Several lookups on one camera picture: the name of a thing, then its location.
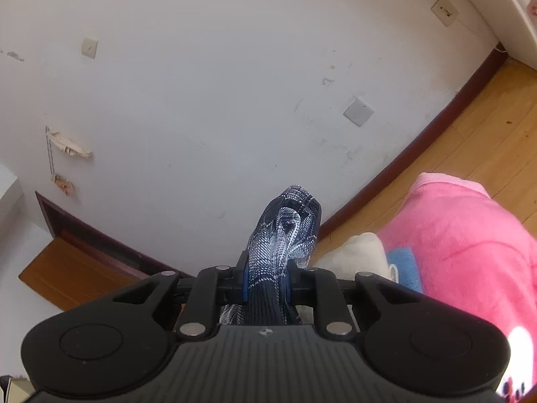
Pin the white water dispenser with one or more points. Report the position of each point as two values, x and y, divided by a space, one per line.
503 16

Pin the folded blue clothing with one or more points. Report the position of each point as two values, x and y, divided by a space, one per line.
405 268

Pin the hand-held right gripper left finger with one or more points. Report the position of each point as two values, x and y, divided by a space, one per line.
244 279

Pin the black white plaid shirt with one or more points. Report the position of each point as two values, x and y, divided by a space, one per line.
285 226

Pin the folded beige clothing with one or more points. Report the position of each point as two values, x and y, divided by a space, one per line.
356 256

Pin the white wall socket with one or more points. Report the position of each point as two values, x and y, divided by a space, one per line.
89 46
444 10

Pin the grey blank wall plate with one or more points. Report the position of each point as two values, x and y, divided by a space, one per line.
358 111

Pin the wooden door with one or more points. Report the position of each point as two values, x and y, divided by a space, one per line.
71 273

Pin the torn paper scrap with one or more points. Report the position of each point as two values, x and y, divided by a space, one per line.
69 145

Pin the pink floral blanket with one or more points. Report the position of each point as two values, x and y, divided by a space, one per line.
461 260

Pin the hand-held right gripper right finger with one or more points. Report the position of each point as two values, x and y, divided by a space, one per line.
287 285

